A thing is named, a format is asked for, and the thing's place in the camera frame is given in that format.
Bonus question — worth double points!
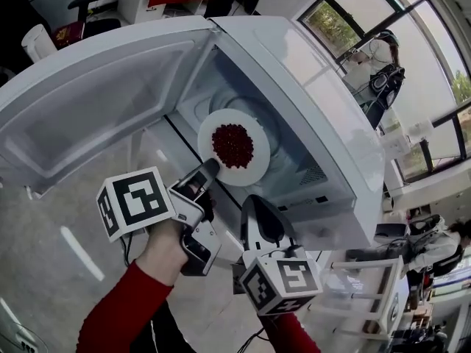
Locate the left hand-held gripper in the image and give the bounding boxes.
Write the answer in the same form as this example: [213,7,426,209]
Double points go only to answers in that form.
[96,158,222,277]

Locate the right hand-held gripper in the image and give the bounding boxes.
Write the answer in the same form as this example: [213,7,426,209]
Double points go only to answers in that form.
[231,193,324,316]

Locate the pile of dark red beans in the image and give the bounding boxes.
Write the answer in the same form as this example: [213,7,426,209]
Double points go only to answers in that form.
[211,123,255,169]

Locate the white round plate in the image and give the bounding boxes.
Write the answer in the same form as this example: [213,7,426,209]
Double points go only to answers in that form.
[197,109,272,188]

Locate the white microwave oven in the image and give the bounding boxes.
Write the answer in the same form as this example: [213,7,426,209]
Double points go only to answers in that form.
[0,15,387,252]

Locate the person's right forearm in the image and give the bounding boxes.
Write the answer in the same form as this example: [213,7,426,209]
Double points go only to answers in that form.
[257,313,322,353]

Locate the person's left forearm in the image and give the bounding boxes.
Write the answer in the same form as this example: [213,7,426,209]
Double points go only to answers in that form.
[76,248,185,353]

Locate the person's left hand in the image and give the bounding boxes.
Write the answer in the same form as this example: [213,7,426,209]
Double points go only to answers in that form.
[145,218,189,272]

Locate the person's black trousers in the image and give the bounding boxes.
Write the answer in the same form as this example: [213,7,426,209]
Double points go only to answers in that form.
[139,299,192,353]

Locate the white water dispenser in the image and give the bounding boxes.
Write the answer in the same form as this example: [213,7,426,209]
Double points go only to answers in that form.
[380,120,432,161]

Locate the black office chair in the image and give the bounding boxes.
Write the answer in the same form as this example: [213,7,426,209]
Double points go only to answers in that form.
[68,0,122,40]

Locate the red gold printed box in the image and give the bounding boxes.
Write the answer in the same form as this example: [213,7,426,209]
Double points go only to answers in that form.
[51,24,86,49]

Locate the white cylindrical jug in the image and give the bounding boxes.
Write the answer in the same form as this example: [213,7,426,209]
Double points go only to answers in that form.
[21,24,58,63]

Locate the black framed window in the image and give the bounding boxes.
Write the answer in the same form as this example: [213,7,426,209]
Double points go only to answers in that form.
[297,0,471,183]

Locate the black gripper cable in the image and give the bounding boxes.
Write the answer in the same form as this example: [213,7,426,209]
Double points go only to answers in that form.
[235,326,270,353]
[120,232,134,268]

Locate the white frame side table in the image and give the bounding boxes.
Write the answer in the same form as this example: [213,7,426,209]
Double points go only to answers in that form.
[319,255,406,342]

